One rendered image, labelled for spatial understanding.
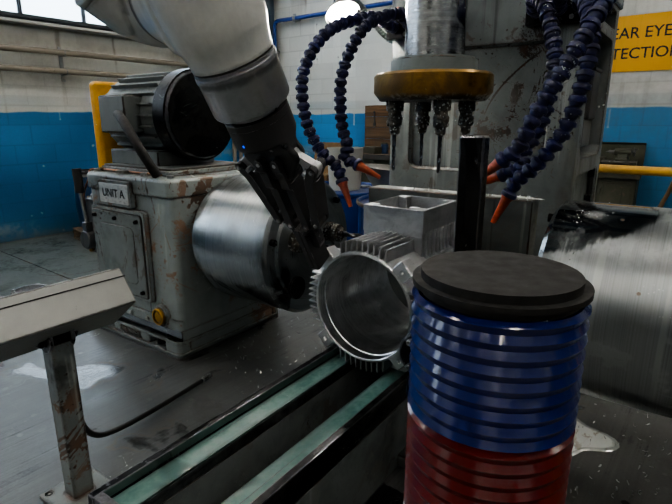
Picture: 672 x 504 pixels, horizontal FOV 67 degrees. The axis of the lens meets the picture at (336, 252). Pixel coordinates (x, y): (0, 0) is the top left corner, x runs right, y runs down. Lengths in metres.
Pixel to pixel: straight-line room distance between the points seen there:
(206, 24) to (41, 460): 0.64
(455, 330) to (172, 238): 0.87
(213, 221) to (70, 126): 5.69
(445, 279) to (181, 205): 0.85
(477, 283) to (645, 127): 5.63
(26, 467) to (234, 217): 0.47
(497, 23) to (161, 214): 0.70
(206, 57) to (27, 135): 5.90
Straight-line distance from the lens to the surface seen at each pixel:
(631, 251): 0.64
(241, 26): 0.52
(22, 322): 0.63
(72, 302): 0.66
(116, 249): 1.14
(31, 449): 0.91
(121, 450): 0.85
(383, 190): 0.94
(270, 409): 0.66
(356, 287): 0.82
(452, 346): 0.17
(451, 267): 0.18
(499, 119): 0.99
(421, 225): 0.72
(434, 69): 0.74
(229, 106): 0.55
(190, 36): 0.52
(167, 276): 1.04
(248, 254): 0.87
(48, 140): 6.47
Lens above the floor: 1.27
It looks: 15 degrees down
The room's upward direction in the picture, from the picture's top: straight up
